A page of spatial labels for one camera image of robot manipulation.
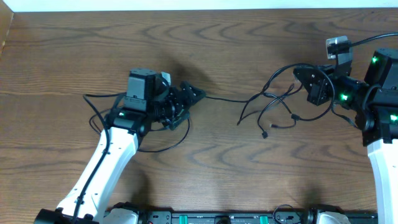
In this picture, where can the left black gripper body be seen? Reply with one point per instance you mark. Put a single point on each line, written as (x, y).
(178, 104)

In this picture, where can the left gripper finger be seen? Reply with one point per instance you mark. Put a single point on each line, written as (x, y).
(191, 94)
(175, 122)

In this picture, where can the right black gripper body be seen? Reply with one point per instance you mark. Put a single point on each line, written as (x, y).
(324, 89)

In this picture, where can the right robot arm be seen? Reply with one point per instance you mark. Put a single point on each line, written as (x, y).
(374, 100)

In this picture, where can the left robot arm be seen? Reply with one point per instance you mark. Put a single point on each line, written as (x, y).
(149, 98)

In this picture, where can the wooden side panel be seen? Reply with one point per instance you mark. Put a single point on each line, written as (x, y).
(6, 17)

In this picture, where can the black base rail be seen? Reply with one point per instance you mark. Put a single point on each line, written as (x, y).
(217, 217)

